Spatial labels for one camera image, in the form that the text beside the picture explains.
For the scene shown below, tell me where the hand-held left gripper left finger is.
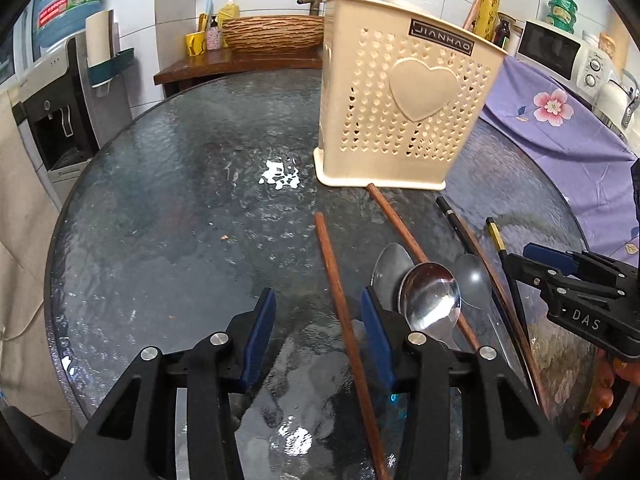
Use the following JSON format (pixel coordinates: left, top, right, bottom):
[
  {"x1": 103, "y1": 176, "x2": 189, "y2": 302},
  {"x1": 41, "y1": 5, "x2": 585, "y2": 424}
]
[{"x1": 57, "y1": 287, "x2": 278, "y2": 480}]

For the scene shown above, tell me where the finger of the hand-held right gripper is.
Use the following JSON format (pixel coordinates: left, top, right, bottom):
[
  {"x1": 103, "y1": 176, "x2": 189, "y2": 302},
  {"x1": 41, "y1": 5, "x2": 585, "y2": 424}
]
[
  {"x1": 505, "y1": 253, "x2": 627, "y2": 302},
  {"x1": 524, "y1": 242, "x2": 632, "y2": 287}
]

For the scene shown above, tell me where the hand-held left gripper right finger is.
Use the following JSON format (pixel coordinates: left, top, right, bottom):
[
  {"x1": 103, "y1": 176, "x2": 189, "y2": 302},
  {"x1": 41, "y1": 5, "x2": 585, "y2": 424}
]
[{"x1": 360, "y1": 286, "x2": 583, "y2": 480}]

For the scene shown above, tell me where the black chopstick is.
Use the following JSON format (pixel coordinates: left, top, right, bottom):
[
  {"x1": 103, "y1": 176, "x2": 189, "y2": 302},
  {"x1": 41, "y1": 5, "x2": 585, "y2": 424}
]
[
  {"x1": 436, "y1": 196, "x2": 548, "y2": 411},
  {"x1": 486, "y1": 217, "x2": 533, "y2": 346}
]

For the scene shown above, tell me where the brown wooden chopstick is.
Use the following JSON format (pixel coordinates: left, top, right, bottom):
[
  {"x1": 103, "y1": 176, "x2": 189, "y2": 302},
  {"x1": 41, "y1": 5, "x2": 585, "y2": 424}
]
[
  {"x1": 366, "y1": 183, "x2": 481, "y2": 351},
  {"x1": 314, "y1": 212, "x2": 391, "y2": 480}
]

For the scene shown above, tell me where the metal spoon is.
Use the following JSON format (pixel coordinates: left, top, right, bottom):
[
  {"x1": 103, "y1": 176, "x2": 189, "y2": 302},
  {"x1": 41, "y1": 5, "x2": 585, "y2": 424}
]
[
  {"x1": 372, "y1": 242, "x2": 416, "y2": 311},
  {"x1": 398, "y1": 262, "x2": 461, "y2": 347},
  {"x1": 454, "y1": 253, "x2": 517, "y2": 363}
]

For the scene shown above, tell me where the beige perforated utensil holder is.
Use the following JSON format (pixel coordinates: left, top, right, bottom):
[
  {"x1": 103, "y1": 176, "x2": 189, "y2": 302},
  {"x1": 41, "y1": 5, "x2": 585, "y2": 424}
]
[{"x1": 313, "y1": 0, "x2": 507, "y2": 191}]

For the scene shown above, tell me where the person's right hand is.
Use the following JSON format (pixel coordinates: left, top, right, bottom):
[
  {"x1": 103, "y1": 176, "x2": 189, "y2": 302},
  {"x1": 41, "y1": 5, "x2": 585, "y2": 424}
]
[{"x1": 596, "y1": 347, "x2": 640, "y2": 411}]

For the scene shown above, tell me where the purple floral cloth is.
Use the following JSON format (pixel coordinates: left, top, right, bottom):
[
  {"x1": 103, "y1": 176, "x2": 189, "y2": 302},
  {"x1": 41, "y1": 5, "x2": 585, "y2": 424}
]
[{"x1": 479, "y1": 55, "x2": 640, "y2": 267}]

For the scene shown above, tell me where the white kettle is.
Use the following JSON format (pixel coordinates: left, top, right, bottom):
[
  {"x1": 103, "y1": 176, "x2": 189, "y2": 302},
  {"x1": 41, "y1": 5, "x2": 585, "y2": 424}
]
[{"x1": 596, "y1": 77, "x2": 640, "y2": 128}]

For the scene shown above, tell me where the white microwave oven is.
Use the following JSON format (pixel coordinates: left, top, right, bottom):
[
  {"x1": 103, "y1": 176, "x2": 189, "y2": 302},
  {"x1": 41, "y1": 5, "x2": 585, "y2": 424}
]
[{"x1": 516, "y1": 19, "x2": 613, "y2": 92}]

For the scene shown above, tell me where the dark glass bottle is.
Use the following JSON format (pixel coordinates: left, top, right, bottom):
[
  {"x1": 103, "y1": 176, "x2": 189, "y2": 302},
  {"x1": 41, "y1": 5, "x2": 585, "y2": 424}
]
[{"x1": 495, "y1": 14, "x2": 514, "y2": 51}]

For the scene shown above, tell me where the stack of green noodle bowls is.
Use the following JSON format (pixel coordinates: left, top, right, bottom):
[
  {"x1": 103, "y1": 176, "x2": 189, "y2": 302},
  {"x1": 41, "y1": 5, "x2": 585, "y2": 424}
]
[{"x1": 546, "y1": 0, "x2": 579, "y2": 29}]

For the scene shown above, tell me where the yellow wrapped roll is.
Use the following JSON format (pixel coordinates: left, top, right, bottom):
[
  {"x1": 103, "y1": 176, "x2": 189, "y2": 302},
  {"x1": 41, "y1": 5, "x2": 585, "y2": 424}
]
[{"x1": 472, "y1": 0, "x2": 502, "y2": 42}]

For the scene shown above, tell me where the light wooden chopstick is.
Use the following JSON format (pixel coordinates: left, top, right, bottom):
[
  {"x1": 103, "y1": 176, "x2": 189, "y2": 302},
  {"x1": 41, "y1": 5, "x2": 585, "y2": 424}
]
[{"x1": 462, "y1": 0, "x2": 487, "y2": 31}]

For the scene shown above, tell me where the wooden counter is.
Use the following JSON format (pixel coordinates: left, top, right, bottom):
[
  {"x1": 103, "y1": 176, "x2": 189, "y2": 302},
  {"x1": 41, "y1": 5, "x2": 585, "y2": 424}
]
[{"x1": 153, "y1": 50, "x2": 326, "y2": 99}]

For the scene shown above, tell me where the woven pattern wash basin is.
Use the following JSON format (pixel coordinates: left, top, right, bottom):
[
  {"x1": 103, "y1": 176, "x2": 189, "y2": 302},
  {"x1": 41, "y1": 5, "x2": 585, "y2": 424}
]
[{"x1": 221, "y1": 15, "x2": 328, "y2": 54}]

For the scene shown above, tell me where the grey water dispenser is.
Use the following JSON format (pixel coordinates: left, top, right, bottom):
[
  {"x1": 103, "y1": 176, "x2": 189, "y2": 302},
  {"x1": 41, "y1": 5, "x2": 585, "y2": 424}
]
[{"x1": 0, "y1": 35, "x2": 101, "y2": 186}]

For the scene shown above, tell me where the green paper cup dispenser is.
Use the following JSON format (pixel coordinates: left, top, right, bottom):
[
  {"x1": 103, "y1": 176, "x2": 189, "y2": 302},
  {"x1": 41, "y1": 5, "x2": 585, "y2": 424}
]
[{"x1": 85, "y1": 9, "x2": 136, "y2": 97}]

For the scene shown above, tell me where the blue water bottle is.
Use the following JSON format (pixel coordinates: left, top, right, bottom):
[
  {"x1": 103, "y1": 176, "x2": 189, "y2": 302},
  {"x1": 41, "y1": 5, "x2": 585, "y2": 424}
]
[{"x1": 32, "y1": 0, "x2": 108, "y2": 53}]

